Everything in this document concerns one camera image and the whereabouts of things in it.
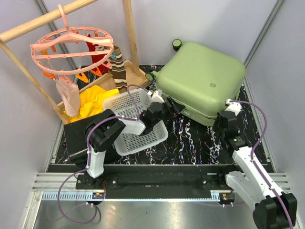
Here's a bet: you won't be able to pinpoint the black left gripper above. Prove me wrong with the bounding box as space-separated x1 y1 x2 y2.
152 96 184 126

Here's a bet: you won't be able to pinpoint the green hard-shell suitcase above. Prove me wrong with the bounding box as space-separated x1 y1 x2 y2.
145 39 246 126

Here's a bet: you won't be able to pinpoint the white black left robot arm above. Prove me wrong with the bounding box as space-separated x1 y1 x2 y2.
85 97 185 189

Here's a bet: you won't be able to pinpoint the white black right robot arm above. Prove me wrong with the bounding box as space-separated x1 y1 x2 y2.
213 110 297 229

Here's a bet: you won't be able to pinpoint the white plastic mesh basket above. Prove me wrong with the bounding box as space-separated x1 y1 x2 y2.
103 89 168 156

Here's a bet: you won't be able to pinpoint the wooden clothes rack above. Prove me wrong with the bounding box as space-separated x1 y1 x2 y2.
0 0 150 124

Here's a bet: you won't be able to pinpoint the brown striped sock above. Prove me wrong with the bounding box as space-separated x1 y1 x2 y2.
109 46 128 93

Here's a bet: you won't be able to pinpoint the teal clothespin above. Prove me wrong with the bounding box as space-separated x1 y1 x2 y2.
111 52 117 60

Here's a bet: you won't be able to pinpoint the red garment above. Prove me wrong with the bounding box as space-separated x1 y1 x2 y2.
86 42 108 77

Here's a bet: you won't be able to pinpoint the yellow shorts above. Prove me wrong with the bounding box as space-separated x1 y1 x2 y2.
68 85 119 122

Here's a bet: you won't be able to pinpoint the orange clothespin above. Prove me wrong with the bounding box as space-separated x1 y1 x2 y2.
75 73 89 83

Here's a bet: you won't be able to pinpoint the black box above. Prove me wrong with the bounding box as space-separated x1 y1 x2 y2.
64 110 126 169

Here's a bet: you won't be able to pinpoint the pale pink garment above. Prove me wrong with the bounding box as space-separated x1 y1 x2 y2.
56 79 81 117

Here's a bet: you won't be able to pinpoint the pink round clip hanger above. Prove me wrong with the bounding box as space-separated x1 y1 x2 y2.
30 4 114 79

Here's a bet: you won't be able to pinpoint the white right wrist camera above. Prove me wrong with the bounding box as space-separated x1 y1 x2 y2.
225 99 242 116

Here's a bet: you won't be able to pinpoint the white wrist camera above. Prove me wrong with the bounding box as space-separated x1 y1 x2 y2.
148 89 165 104
225 99 242 116

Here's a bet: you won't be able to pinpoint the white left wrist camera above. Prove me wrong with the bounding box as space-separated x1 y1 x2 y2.
148 89 165 104

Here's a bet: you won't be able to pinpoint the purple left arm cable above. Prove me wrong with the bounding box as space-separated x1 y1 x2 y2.
57 84 153 224

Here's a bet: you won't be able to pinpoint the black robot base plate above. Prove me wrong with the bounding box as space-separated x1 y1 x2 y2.
43 165 239 202

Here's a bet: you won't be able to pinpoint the aluminium frame rail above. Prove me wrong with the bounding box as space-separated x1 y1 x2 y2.
21 171 301 229

